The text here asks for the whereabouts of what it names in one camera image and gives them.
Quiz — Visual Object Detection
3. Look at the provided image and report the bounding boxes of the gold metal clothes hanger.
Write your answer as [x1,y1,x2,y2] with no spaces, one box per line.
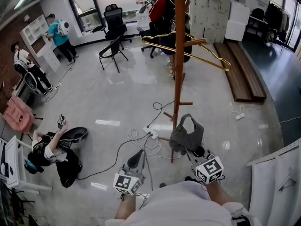
[142,31,232,72]

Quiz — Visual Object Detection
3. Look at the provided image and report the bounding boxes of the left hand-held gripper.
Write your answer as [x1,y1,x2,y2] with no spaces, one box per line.
[112,149,146,195]

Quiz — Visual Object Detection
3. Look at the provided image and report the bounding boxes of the person's white shirt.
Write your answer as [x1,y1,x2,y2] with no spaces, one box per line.
[104,181,259,226]

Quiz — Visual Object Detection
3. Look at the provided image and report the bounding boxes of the coiled white cable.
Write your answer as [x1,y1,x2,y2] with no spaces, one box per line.
[128,128,189,160]

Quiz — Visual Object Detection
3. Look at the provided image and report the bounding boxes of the white stacked boxes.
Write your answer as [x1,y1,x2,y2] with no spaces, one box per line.
[224,1,251,42]

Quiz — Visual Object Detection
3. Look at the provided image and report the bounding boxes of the black bag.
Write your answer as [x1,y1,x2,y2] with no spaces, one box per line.
[250,8,265,21]

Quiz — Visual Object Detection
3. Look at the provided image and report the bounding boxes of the black office chair with armrests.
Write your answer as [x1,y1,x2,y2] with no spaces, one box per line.
[136,22,175,59]

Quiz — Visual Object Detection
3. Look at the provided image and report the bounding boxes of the person's right forearm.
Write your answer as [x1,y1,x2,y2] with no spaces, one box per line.
[206,181,233,207]

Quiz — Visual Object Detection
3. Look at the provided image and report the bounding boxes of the clothes rail with dark garments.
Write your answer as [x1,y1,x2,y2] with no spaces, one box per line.
[264,0,290,48]

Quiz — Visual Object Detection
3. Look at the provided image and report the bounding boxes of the grey fabric bag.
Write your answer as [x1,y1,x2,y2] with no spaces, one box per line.
[168,113,205,156]

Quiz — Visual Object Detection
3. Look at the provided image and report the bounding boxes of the pink fabric chair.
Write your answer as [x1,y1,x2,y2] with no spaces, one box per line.
[2,95,35,133]

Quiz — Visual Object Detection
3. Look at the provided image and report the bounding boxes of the black mesh office chair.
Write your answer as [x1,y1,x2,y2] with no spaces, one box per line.
[103,3,133,50]

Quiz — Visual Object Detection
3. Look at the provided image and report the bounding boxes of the thick black floor cable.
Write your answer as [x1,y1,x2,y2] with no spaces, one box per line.
[76,135,151,181]

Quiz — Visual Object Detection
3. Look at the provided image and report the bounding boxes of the grey clothes hanger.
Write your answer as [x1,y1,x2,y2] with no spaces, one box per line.
[278,167,297,192]

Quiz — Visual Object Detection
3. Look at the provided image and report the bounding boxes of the white shelf cabinet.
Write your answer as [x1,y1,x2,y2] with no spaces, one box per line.
[20,14,61,73]

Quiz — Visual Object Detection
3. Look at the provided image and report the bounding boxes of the white small table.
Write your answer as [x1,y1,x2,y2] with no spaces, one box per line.
[4,135,54,193]

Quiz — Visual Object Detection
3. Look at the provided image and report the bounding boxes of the grey metal lockers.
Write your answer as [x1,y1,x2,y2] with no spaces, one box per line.
[188,0,233,43]

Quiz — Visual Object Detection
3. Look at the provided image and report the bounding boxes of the white water dispenser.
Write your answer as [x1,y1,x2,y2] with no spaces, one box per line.
[135,0,151,32]

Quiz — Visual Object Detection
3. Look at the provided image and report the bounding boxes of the white perforated shelf frame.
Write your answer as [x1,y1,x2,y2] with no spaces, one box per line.
[246,140,301,167]

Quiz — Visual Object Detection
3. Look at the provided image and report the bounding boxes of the brown wooden coat rack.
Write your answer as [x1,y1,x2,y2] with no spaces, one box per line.
[156,0,207,163]

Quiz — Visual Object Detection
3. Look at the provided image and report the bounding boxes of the black framed window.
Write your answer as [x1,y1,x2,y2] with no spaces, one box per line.
[63,0,106,34]

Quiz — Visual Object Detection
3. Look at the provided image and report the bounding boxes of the white cover sheet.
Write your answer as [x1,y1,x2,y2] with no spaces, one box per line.
[249,147,301,226]

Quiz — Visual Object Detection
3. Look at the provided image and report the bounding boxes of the thin black cable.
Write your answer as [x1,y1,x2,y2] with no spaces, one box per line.
[144,137,154,192]

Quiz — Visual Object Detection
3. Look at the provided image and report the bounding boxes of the glass door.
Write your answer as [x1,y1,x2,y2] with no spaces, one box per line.
[282,0,301,52]

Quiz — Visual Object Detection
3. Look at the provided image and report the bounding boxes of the black metal side chair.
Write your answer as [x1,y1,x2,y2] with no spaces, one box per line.
[98,36,129,73]

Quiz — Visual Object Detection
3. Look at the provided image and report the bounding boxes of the looped black cable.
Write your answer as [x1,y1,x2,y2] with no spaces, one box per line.
[147,100,176,129]

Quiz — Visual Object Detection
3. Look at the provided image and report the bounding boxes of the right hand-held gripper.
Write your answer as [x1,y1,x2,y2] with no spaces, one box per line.
[185,148,224,185]

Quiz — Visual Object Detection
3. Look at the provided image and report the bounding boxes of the wooden step platform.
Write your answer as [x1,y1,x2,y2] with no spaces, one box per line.
[213,41,267,103]

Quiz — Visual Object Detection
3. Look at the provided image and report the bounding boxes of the person's left forearm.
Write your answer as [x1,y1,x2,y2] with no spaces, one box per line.
[114,193,137,220]

